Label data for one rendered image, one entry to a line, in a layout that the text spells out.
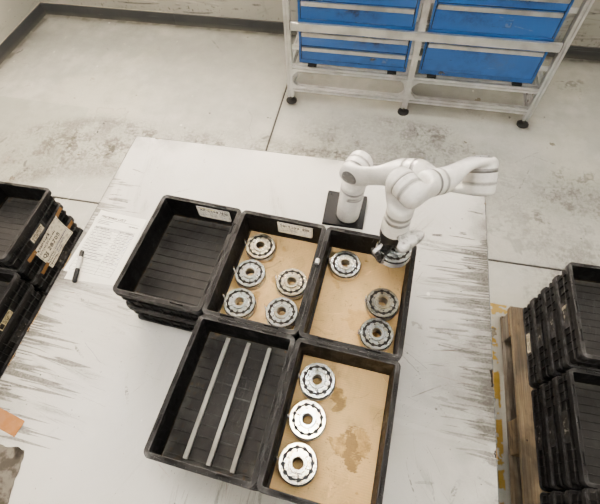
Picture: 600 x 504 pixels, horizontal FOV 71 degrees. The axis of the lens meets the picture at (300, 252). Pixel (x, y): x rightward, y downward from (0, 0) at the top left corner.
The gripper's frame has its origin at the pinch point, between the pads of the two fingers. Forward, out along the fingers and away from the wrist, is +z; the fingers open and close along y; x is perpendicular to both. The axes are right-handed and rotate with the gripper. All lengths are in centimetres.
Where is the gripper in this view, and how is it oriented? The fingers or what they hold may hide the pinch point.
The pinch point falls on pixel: (386, 254)
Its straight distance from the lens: 128.4
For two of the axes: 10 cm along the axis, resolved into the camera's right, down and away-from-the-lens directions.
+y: -8.0, 5.2, -2.9
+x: 5.9, 6.8, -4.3
